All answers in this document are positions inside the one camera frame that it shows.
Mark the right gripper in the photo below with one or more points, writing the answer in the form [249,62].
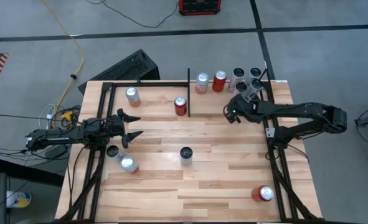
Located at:
[243,110]

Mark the black aluminium rig frame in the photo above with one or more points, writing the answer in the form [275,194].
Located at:
[283,174]

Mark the yellow plug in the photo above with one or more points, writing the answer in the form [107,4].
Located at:
[67,115]

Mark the clear bottle black cap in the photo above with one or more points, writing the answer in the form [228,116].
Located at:
[115,153]

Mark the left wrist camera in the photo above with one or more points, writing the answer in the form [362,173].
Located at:
[115,125]

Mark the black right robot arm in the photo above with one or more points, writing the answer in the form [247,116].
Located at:
[295,110]

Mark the white and pink soda can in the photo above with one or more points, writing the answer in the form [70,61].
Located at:
[201,83]
[133,96]

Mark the white yellow blue container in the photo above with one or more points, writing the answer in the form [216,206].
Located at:
[18,199]

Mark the white bracket plate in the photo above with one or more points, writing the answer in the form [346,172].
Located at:
[270,132]

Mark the red and black case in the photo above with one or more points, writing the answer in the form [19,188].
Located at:
[199,6]

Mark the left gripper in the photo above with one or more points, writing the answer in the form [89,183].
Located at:
[115,127]

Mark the red Coca-Cola can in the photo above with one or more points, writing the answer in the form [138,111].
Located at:
[180,107]
[262,193]
[218,81]

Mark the white and red soda can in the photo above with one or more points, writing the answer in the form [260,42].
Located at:
[129,165]

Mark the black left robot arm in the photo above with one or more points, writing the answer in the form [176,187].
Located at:
[62,137]

